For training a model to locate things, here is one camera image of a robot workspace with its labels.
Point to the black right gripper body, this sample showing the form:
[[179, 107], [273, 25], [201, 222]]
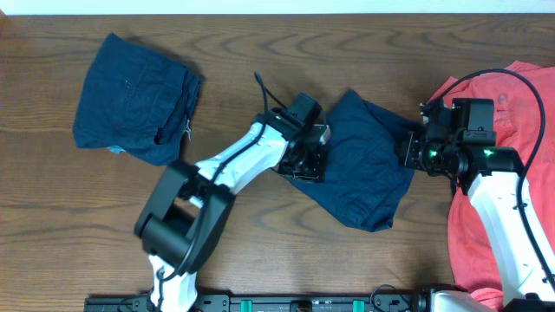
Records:
[[429, 156]]

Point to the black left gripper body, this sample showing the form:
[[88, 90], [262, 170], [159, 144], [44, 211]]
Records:
[[310, 164]]

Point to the navy blue shorts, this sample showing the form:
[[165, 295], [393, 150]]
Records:
[[363, 183]]

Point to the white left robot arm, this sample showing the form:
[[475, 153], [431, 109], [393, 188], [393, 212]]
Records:
[[184, 217]]

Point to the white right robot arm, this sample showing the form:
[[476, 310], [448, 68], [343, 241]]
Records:
[[493, 178]]

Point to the red t-shirt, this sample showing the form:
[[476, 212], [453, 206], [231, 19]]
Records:
[[516, 122]]

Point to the folded navy shorts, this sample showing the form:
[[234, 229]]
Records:
[[137, 101]]

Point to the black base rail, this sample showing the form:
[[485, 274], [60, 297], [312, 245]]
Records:
[[384, 298]]

